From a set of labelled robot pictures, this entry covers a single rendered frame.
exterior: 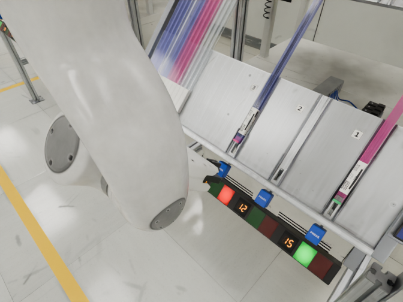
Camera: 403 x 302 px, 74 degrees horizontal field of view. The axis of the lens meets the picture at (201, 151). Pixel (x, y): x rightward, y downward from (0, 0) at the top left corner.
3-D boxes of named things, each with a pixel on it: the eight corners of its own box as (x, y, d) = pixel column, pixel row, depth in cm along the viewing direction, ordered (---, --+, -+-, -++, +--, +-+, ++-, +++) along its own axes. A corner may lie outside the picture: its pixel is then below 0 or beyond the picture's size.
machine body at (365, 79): (327, 285, 107) (411, 188, 65) (202, 187, 143) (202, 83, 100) (384, 192, 141) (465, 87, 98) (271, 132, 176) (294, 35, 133)
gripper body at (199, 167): (127, 163, 44) (170, 168, 53) (168, 199, 39) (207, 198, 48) (148, 122, 43) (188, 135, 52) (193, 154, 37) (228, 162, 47)
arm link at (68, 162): (186, 154, 35) (146, 118, 40) (103, 137, 24) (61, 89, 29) (153, 204, 37) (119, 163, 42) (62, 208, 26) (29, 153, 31)
